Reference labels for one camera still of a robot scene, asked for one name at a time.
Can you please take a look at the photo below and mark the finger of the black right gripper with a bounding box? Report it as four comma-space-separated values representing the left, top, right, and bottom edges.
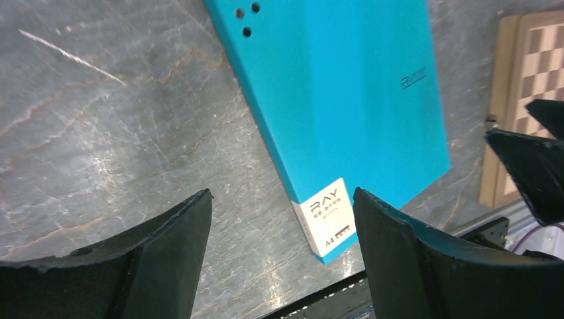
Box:
526, 99, 563, 140
485, 129, 563, 226

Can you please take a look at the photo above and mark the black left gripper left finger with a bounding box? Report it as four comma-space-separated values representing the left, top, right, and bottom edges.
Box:
1, 189, 213, 318

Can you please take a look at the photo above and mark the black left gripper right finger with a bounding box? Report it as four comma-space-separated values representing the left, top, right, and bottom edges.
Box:
353, 188, 563, 318

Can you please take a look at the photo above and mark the black folder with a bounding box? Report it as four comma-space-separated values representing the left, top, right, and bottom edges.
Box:
206, 0, 450, 264

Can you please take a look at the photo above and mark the wooden chessboard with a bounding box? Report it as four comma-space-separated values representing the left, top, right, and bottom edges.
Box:
478, 9, 564, 209

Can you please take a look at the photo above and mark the aluminium frame rail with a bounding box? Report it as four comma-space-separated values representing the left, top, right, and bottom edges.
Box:
448, 200, 537, 251

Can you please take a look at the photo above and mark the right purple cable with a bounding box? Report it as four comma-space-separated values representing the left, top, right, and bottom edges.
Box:
511, 222, 564, 255

